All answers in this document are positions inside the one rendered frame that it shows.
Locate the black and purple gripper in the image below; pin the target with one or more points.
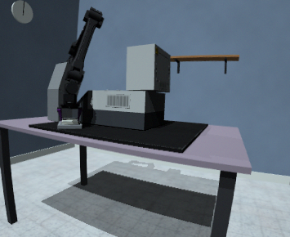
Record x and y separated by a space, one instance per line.
76 106

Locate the white multi-well plate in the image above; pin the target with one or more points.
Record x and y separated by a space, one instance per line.
69 121

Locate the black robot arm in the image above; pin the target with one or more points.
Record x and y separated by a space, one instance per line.
74 74

